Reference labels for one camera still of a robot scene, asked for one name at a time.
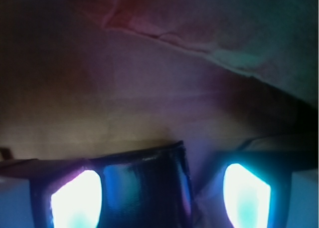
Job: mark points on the black box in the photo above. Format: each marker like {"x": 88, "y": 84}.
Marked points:
{"x": 149, "y": 188}

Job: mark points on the crumpled brown paper bag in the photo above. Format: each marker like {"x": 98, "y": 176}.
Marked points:
{"x": 85, "y": 78}

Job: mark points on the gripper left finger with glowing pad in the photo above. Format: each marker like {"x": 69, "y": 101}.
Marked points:
{"x": 49, "y": 194}

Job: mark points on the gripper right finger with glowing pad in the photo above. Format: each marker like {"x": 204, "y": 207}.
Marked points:
{"x": 267, "y": 189}

